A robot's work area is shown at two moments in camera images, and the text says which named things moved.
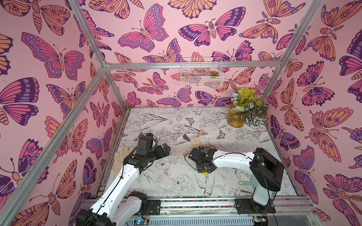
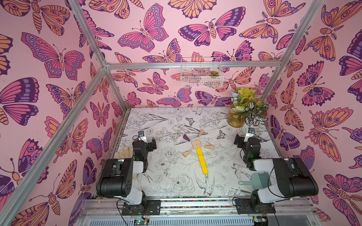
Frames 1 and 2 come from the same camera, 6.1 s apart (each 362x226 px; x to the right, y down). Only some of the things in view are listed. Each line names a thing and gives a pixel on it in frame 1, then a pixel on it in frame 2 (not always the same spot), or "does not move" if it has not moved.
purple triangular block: x=185 y=137 does not move
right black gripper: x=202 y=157 to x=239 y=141
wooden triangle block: x=186 y=154 does not move
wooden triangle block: x=201 y=133 does not move
